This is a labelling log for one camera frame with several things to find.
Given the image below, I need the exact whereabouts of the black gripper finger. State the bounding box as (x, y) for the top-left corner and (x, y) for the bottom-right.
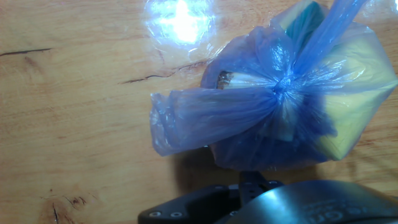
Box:
(138, 170), (284, 224)

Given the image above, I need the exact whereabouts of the blue translucent plastic bag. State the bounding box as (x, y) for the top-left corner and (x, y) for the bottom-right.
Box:
(149, 0), (398, 172)

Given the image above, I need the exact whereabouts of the white object with brown end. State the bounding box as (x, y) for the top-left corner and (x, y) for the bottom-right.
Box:
(216, 70), (277, 91)

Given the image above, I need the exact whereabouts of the yellow foam block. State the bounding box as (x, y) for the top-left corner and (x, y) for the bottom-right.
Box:
(315, 34), (398, 161)

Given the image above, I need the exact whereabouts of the teal and yellow sponge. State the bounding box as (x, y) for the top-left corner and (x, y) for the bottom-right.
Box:
(271, 0), (326, 48)

